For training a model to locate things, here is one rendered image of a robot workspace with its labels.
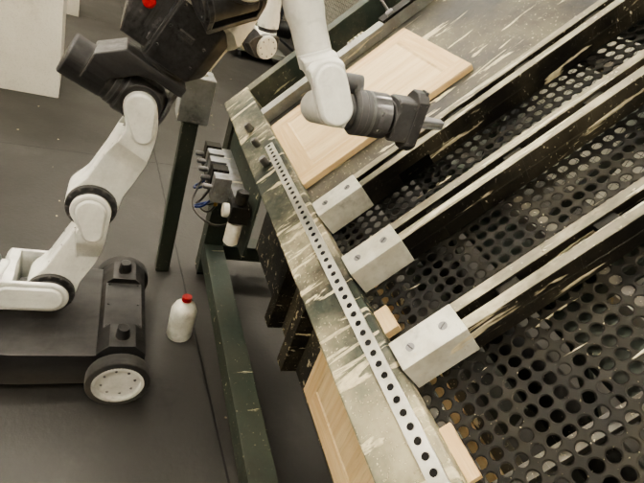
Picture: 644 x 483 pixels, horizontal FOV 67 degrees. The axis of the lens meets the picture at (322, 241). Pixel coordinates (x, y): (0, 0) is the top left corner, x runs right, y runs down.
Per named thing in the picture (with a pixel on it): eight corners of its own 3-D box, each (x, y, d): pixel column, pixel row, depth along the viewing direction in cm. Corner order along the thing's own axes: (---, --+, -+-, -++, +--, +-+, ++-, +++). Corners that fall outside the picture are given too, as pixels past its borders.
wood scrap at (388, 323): (377, 317, 98) (373, 312, 97) (389, 309, 98) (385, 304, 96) (389, 338, 93) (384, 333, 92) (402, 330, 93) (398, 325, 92)
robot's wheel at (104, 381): (90, 411, 160) (77, 371, 148) (92, 399, 164) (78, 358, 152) (154, 399, 165) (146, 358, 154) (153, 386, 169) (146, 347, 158)
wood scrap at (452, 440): (440, 431, 78) (438, 428, 77) (452, 425, 77) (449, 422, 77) (470, 485, 71) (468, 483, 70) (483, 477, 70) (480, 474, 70)
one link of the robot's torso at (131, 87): (103, 109, 129) (127, 73, 125) (106, 92, 139) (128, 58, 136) (149, 135, 136) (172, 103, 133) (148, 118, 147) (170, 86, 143)
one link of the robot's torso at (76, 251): (15, 310, 152) (71, 189, 135) (27, 271, 167) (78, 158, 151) (68, 322, 160) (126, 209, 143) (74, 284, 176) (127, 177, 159)
